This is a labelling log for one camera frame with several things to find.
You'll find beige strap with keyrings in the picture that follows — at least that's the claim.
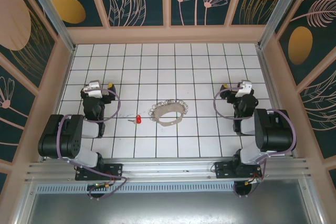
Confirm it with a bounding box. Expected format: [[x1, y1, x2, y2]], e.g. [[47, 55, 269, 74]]
[[149, 99, 190, 127]]

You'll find right small circuit board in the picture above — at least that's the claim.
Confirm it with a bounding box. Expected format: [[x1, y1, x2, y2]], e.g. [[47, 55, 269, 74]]
[[244, 177, 263, 185]]

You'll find small circuit board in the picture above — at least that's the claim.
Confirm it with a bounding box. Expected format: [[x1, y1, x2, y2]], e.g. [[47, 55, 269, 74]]
[[88, 183, 111, 190], [244, 177, 263, 185]]

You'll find left small circuit board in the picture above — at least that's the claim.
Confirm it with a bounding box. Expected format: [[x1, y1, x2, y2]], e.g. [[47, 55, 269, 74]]
[[88, 183, 111, 190]]

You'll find grey sheet metal panel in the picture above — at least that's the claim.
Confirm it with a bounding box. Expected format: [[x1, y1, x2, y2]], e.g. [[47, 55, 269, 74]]
[[26, 194, 321, 224]]

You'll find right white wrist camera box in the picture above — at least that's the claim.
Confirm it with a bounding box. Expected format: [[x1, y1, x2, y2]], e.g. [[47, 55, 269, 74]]
[[235, 80, 253, 99]]

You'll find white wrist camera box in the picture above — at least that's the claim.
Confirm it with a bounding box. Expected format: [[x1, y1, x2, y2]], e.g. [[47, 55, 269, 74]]
[[86, 80, 103, 98], [235, 80, 253, 99]]

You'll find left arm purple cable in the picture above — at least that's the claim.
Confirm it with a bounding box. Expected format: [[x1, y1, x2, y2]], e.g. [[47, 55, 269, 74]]
[[56, 89, 128, 200]]

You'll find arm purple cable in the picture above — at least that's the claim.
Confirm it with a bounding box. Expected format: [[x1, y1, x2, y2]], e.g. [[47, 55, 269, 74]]
[[56, 89, 128, 200], [213, 86, 298, 198]]

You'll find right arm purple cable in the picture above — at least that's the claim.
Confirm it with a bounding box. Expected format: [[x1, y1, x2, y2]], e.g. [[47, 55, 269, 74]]
[[213, 86, 298, 198]]

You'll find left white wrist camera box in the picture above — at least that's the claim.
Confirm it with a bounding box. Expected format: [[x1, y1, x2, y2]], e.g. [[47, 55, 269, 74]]
[[86, 80, 103, 98]]

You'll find aluminium side rail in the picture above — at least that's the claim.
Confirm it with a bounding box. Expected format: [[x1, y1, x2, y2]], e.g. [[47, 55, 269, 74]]
[[256, 45, 296, 159]]

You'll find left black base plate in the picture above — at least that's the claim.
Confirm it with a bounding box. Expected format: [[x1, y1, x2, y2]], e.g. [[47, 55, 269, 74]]
[[75, 163, 124, 182]]

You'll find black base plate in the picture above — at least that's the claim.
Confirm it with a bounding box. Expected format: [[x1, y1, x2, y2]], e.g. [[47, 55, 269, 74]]
[[75, 163, 124, 182], [214, 161, 263, 180]]

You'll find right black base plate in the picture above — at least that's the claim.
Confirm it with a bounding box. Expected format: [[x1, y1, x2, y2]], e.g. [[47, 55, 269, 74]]
[[214, 161, 263, 180]]

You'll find left aluminium corner post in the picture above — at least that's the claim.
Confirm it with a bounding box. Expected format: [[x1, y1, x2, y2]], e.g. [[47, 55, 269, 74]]
[[22, 0, 77, 53]]

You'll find aluminium corner post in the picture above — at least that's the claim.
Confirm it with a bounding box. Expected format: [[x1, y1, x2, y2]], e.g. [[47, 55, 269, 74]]
[[257, 0, 313, 49], [22, 0, 77, 53]]

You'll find right aluminium corner post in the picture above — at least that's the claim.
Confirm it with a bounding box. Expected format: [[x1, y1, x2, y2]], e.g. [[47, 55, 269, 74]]
[[257, 0, 313, 49]]

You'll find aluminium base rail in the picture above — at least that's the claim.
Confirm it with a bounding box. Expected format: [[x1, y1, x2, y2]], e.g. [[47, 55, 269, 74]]
[[25, 157, 313, 184]]

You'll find slotted grey cable duct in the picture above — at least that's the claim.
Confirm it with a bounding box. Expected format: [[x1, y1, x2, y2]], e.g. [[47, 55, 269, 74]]
[[35, 184, 310, 195]]

